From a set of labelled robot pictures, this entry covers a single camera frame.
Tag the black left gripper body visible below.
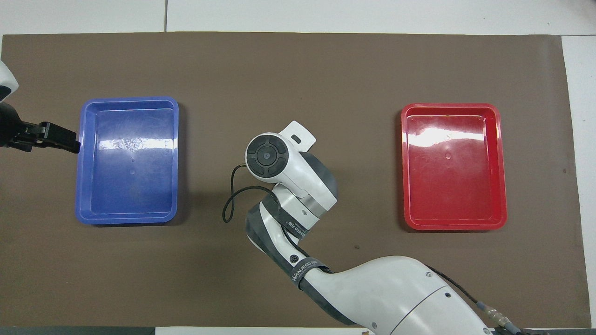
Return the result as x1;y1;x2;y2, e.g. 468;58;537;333
0;101;44;152

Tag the blue plastic tray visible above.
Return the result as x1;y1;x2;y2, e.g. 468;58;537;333
75;96;180;225

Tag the brown table mat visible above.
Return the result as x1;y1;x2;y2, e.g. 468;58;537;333
0;32;592;328

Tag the red plastic tray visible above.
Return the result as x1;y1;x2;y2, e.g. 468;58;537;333
401;103;508;231

